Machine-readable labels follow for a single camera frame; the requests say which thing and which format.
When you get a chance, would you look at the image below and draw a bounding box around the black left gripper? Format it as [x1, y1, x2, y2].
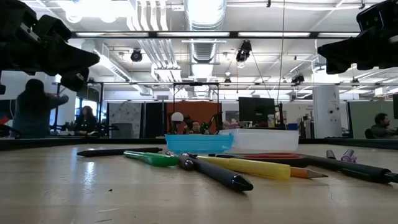
[0, 0, 100, 93]

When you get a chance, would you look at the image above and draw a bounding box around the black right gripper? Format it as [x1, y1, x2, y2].
[317, 26, 398, 75]

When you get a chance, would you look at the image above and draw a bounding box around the purple pen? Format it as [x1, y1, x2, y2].
[340, 149, 358, 164]

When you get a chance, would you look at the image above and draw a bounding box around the thick black marker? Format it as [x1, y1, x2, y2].
[306, 154, 398, 184]

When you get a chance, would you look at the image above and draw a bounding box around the orange pencil with eraser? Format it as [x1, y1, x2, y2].
[289, 166, 329, 180]

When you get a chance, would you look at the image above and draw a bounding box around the green pen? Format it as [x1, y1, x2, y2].
[123, 150, 180, 168]

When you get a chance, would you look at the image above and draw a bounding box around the black pen with chrome band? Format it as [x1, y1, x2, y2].
[165, 151, 254, 192]

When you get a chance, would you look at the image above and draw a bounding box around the clear plastic supply box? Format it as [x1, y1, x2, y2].
[219, 128, 300, 152]

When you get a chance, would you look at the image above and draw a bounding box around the blue plastic supply box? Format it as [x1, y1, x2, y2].
[164, 133, 234, 154]

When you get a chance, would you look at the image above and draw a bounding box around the white column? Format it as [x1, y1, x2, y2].
[312, 85, 343, 139]

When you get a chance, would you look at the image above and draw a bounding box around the person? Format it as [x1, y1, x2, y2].
[73, 105, 98, 136]
[11, 78, 70, 139]
[369, 113, 398, 140]

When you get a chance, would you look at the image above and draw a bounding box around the grey bin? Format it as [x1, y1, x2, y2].
[110, 122, 135, 139]

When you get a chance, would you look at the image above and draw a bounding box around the black monitor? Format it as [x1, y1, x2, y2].
[238, 96, 277, 124]

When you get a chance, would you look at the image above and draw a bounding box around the slim black pen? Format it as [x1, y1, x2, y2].
[76, 147, 164, 157]

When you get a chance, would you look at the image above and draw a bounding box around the white globe lamp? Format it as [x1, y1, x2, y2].
[170, 111, 185, 123]

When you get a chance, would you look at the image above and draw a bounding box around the yellow pen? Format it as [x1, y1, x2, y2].
[197, 155, 292, 182]

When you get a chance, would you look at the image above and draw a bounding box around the black hanging ceiling camera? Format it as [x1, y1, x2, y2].
[290, 73, 306, 85]
[234, 39, 253, 63]
[130, 47, 144, 63]

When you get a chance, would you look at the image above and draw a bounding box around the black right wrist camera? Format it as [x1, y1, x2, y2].
[356, 0, 398, 32]

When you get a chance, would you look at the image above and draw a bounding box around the green partition wall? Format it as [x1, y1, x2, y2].
[347, 100, 396, 139]

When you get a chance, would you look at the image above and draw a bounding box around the black aluminium table frame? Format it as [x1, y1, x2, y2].
[0, 136, 398, 151]

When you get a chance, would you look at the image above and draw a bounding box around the black overhead frame bar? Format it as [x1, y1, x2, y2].
[70, 30, 361, 40]

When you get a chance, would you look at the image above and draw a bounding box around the black metal stand frame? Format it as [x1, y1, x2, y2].
[172, 82, 221, 135]

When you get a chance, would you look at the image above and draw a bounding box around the silver ceiling air duct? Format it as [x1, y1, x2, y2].
[182, 0, 228, 98]

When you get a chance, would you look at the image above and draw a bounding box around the orange partition wall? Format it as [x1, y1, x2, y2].
[165, 100, 223, 135]

